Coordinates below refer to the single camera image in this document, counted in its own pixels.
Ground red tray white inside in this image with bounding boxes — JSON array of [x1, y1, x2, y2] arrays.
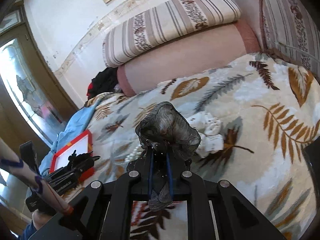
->
[[49, 130, 95, 182]]

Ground black phone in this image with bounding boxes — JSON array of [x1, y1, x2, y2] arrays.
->
[[303, 138, 320, 194]]

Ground pink bolster cushion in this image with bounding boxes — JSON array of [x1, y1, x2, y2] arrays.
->
[[117, 20, 260, 96]]

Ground white cable with blue tape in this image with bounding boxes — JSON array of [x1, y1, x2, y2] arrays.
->
[[0, 137, 74, 215]]

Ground wooden glass door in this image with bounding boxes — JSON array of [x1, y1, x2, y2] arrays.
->
[[1, 1, 78, 159]]

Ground leaf pattern blanket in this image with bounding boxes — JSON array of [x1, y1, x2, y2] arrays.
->
[[62, 51, 320, 240]]

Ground striped floral side pillow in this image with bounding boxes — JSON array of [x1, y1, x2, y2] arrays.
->
[[262, 0, 319, 76]]

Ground white dotted scrunchie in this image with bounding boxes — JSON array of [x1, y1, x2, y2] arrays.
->
[[187, 112, 224, 158]]

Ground black and red clothes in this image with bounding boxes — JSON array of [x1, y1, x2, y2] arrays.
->
[[87, 67, 118, 100]]

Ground grey sheer scrunchie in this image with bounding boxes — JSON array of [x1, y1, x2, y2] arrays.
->
[[135, 101, 201, 212]]

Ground light blue cloth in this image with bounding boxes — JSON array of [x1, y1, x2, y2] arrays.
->
[[39, 106, 95, 177]]

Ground white pearl bracelet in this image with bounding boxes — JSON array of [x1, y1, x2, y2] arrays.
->
[[124, 145, 144, 164]]

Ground person's left hand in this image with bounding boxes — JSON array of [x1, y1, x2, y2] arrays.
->
[[32, 210, 52, 230]]

